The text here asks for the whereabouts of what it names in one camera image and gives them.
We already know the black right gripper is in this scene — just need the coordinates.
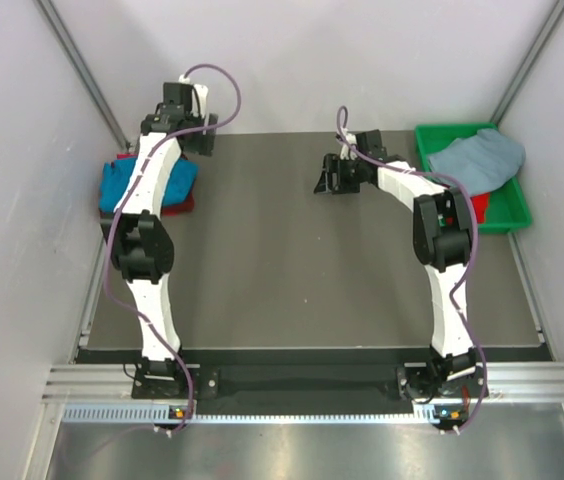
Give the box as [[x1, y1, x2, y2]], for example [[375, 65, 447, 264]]
[[313, 155, 366, 196]]

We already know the blue t shirt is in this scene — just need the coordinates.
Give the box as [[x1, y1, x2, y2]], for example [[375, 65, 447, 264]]
[[98, 156, 198, 208]]

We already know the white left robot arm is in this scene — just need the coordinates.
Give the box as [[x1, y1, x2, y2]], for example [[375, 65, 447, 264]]
[[101, 76, 217, 399]]

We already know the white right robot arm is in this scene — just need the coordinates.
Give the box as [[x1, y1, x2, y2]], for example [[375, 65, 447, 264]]
[[314, 127, 479, 401]]

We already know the dark red folded t shirt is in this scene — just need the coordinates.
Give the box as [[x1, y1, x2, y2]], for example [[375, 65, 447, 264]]
[[99, 194, 196, 221]]

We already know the red t shirt in bin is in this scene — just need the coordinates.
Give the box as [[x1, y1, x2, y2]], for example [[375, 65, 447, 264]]
[[471, 193, 491, 224]]

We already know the grey t shirt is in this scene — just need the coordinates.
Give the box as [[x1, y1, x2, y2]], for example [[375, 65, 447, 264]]
[[428, 128, 526, 197]]

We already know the green plastic bin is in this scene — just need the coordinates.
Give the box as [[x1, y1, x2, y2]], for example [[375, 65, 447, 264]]
[[415, 123, 532, 234]]

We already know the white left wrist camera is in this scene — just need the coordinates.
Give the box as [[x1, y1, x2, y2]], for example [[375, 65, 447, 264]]
[[178, 74, 209, 125]]

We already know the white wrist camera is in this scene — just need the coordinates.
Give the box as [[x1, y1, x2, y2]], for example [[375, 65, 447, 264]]
[[178, 74, 209, 125], [336, 127, 357, 161]]

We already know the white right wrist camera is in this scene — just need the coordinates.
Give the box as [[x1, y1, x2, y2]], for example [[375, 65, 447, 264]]
[[336, 127, 357, 161]]

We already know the left aluminium corner post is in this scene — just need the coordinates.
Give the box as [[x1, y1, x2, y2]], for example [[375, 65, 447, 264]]
[[33, 0, 130, 151]]

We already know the aluminium corner post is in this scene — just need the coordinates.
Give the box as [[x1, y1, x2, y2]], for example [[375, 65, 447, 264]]
[[489, 0, 564, 125], [33, 0, 130, 151]]

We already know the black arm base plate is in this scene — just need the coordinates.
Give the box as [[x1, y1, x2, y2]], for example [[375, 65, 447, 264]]
[[131, 363, 483, 401]]

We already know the aluminium front rail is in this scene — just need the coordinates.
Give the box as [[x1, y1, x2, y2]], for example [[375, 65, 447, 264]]
[[42, 362, 564, 427]]

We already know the right aluminium corner post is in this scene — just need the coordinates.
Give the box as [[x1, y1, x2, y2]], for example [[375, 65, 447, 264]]
[[489, 0, 564, 125]]

